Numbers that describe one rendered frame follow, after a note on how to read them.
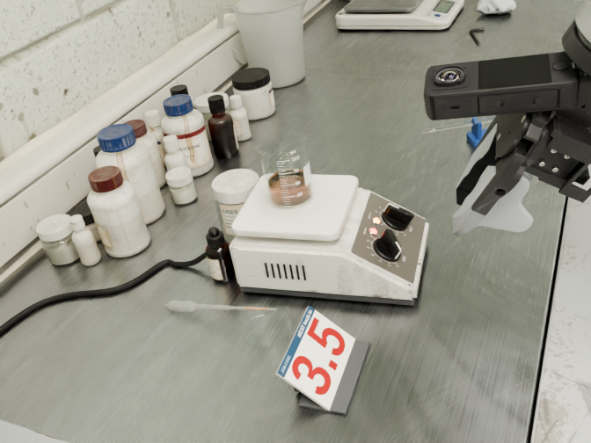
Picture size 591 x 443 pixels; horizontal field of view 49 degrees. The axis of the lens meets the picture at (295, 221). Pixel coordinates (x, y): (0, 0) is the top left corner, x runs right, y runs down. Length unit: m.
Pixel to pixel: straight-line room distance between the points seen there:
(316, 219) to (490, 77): 0.25
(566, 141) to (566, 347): 0.21
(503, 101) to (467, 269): 0.27
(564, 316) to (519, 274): 0.07
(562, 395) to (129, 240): 0.52
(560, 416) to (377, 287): 0.21
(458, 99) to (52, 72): 0.63
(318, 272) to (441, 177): 0.29
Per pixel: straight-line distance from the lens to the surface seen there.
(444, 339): 0.66
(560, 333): 0.67
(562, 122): 0.55
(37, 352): 0.76
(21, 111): 0.95
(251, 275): 0.71
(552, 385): 0.63
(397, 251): 0.67
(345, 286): 0.68
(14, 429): 0.68
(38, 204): 0.91
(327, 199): 0.71
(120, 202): 0.81
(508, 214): 0.59
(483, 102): 0.52
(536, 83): 0.52
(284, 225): 0.67
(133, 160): 0.86
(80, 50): 1.03
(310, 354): 0.61
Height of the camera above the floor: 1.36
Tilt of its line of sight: 34 degrees down
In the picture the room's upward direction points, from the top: 9 degrees counter-clockwise
